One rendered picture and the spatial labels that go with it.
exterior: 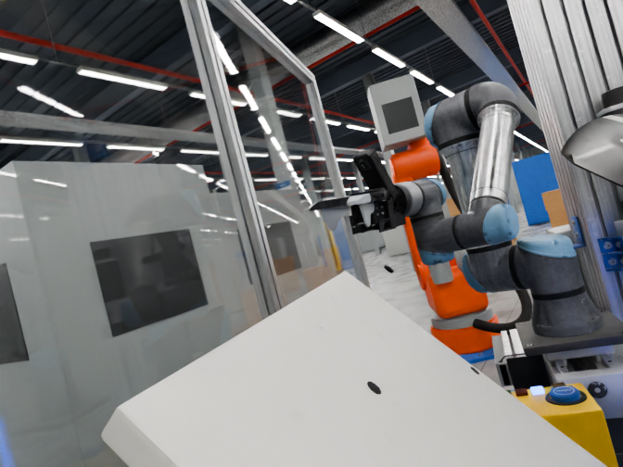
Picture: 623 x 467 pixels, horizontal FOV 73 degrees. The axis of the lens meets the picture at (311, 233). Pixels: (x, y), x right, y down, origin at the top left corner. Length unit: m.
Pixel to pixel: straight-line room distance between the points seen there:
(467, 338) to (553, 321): 3.18
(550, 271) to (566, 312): 0.10
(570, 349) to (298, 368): 0.98
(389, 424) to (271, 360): 0.06
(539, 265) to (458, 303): 3.19
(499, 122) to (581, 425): 0.64
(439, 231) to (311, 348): 0.76
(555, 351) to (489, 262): 0.25
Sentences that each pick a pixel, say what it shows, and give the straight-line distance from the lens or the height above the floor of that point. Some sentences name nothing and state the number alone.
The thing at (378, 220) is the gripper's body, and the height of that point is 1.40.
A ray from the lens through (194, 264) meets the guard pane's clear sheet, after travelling 0.67.
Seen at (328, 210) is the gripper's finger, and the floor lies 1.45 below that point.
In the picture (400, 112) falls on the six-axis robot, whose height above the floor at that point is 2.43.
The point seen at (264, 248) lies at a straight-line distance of 0.87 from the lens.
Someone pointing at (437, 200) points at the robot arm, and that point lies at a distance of 0.98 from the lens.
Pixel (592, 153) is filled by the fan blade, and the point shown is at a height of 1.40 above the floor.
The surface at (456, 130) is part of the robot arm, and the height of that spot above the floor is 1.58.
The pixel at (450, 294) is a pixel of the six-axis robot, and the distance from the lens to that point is 4.27.
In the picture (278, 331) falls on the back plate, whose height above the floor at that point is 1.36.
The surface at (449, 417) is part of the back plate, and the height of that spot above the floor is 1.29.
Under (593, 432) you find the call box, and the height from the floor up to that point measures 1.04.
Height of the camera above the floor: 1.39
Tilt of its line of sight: 2 degrees up
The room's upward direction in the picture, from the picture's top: 15 degrees counter-clockwise
